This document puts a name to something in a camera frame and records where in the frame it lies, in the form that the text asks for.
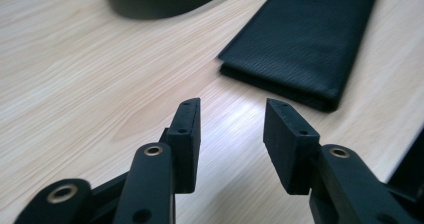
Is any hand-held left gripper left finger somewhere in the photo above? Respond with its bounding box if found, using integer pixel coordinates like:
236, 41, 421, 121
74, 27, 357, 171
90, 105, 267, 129
113, 97, 202, 224

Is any black oval tray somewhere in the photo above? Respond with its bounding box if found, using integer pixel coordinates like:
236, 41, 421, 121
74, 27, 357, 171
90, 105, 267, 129
99, 0, 246, 21

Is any black textured pouch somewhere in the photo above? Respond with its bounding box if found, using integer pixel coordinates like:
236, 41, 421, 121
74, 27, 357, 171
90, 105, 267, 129
218, 0, 383, 113

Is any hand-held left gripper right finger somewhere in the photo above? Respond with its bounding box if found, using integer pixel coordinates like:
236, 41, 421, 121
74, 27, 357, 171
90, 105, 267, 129
263, 98, 418, 224

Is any black flat object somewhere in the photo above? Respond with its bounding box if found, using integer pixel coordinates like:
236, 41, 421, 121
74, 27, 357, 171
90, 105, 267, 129
386, 125, 424, 203

